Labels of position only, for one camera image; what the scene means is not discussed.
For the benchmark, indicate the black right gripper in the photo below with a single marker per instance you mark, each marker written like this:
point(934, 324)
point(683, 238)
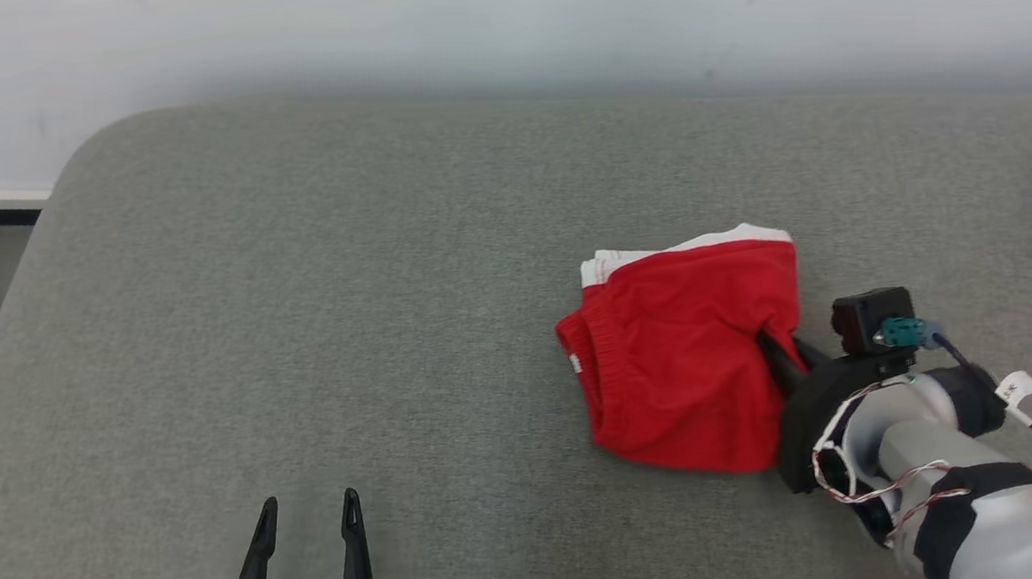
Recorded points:
point(826, 408)

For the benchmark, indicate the red white basketball shorts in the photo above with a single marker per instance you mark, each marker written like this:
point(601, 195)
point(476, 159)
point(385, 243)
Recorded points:
point(677, 358)

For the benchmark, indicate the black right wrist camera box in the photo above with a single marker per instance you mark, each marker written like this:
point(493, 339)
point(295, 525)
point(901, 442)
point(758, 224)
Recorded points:
point(869, 321)

